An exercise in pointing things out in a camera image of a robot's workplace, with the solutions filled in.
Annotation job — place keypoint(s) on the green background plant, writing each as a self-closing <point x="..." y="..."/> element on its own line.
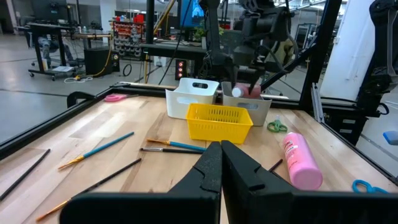
<point x="200" y="32"/>

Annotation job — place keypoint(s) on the yellow slotted plastic basket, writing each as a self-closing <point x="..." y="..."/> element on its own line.
<point x="217" y="132"/>

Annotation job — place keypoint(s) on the black background desk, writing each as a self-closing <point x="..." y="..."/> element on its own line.
<point x="168" y="50"/>

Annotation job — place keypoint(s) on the black curved bracket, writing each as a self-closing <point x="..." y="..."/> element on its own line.
<point x="73" y="96"/>

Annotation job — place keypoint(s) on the pink paint bottle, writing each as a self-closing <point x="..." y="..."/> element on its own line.
<point x="303" y="165"/>
<point x="241" y="92"/>

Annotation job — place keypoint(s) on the computer with red lights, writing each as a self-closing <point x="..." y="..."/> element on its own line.
<point x="181" y="70"/>

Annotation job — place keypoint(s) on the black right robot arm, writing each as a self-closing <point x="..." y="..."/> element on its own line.
<point x="214" y="31"/>

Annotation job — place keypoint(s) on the white plastic bin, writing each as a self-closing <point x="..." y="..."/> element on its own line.
<point x="186" y="107"/>

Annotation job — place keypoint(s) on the black silver-ferruled paintbrush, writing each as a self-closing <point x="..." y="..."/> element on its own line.
<point x="180" y="151"/>

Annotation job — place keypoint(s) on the blue lit screen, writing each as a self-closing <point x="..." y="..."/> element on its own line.
<point x="191" y="14"/>

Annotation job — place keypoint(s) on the blue scissors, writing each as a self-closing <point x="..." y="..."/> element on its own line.
<point x="370" y="188"/>

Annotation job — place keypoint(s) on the red grey parts rack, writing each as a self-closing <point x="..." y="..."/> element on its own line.
<point x="127" y="40"/>

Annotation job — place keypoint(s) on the thin black orange-tipped paintbrush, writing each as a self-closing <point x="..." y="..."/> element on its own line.
<point x="109" y="177"/>

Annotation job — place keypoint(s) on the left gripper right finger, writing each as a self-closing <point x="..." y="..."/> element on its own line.
<point x="264" y="205"/>

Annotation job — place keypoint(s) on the blue pen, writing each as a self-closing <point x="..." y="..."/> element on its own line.
<point x="186" y="146"/>

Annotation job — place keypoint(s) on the black computer tower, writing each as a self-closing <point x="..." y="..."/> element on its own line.
<point x="99" y="60"/>

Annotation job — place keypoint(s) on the blue grey object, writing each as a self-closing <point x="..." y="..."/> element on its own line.
<point x="391" y="137"/>

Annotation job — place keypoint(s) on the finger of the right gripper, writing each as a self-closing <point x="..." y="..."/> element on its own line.
<point x="255" y="79"/>

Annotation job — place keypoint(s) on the yellow ladder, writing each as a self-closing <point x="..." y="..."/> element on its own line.
<point x="164" y="15"/>

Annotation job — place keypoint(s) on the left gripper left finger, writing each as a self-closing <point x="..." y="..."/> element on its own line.
<point x="174" y="205"/>

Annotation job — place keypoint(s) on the black rolling workbench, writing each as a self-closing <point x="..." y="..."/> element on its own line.
<point x="46" y="28"/>

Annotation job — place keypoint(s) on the green scissors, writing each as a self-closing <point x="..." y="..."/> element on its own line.
<point x="278" y="124"/>

